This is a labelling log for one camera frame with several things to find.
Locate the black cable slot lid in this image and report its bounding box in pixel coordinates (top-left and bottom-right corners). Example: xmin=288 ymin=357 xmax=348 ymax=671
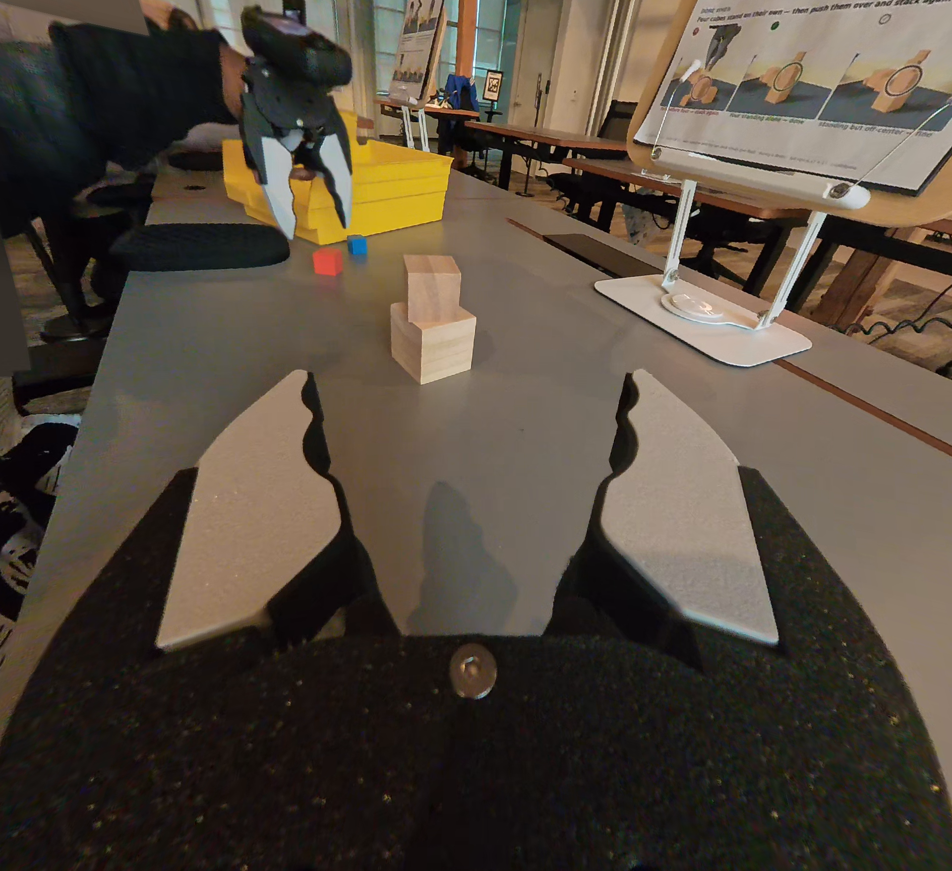
xmin=543 ymin=233 xmax=664 ymax=281

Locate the medium wooden cube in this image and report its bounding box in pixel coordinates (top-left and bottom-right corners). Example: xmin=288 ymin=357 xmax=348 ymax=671
xmin=404 ymin=255 xmax=465 ymax=329

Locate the long wooden office table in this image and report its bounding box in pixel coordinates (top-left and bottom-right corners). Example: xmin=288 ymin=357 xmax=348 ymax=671
xmin=563 ymin=157 xmax=952 ymax=336

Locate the yellow plastic bin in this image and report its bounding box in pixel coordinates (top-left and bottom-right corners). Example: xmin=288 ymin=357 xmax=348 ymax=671
xmin=222 ymin=110 xmax=455 ymax=246

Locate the printed instruction sheet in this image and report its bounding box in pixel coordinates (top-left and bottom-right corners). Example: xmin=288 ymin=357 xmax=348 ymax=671
xmin=637 ymin=0 xmax=952 ymax=196

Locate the black wrist rest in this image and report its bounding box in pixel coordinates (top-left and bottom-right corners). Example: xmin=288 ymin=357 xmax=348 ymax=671
xmin=112 ymin=224 xmax=293 ymax=274

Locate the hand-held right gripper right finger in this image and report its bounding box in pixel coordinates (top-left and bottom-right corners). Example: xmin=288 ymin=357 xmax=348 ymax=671
xmin=573 ymin=370 xmax=780 ymax=649

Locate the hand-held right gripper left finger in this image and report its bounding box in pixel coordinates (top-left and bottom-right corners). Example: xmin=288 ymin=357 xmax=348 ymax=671
xmin=157 ymin=370 xmax=380 ymax=652

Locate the person's left forearm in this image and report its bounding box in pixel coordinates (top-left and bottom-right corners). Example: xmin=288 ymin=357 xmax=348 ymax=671
xmin=0 ymin=20 xmax=239 ymax=235

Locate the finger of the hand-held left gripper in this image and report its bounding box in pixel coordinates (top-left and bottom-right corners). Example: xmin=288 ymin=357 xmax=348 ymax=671
xmin=265 ymin=132 xmax=300 ymax=241
xmin=319 ymin=124 xmax=357 ymax=231

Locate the large wooden cube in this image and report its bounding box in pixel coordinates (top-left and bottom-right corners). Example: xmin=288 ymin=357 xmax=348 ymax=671
xmin=390 ymin=303 xmax=478 ymax=385

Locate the white instruction sheet stand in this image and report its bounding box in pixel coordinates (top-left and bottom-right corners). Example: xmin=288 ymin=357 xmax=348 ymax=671
xmin=625 ymin=0 xmax=952 ymax=229

